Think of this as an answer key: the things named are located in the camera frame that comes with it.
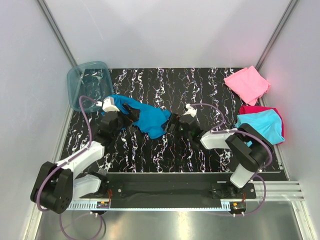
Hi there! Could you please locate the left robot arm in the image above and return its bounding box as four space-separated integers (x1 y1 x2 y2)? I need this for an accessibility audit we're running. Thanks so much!
30 103 141 214

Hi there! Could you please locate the light blue folded t-shirt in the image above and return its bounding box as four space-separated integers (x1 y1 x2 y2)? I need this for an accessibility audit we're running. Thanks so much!
235 109 285 145

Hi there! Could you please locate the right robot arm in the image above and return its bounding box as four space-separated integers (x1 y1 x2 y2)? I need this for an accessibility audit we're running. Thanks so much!
162 113 274 199

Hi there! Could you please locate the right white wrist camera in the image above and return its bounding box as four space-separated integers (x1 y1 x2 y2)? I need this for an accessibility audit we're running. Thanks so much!
183 103 197 118

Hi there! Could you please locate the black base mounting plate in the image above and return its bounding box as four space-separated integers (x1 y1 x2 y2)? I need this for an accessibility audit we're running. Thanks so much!
79 172 257 210

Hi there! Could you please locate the slotted cable duct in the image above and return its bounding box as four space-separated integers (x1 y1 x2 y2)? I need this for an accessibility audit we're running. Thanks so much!
65 199 247 212

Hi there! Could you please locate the magenta folded t-shirt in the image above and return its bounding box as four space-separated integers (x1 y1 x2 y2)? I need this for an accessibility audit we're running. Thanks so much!
235 105 285 145

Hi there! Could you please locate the corner frame post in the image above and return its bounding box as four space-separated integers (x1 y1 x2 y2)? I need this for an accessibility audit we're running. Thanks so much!
255 0 300 72
36 0 78 67

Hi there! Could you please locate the teal plastic bin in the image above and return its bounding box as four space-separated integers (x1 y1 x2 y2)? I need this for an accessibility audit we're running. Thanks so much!
67 61 114 112

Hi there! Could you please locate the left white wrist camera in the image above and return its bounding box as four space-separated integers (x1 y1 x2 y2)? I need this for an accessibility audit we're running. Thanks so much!
95 96 120 112

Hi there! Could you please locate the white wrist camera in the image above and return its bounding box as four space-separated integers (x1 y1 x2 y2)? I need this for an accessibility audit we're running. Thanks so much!
183 103 197 118
95 96 120 112

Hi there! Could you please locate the left corner frame post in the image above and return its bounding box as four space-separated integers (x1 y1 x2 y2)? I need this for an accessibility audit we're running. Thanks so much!
36 0 78 67

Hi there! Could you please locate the pink folded t-shirt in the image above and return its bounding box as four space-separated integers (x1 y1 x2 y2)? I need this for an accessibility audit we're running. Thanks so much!
224 65 271 106

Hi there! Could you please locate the right corner frame post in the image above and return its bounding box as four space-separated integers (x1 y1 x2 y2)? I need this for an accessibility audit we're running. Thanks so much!
255 0 300 72

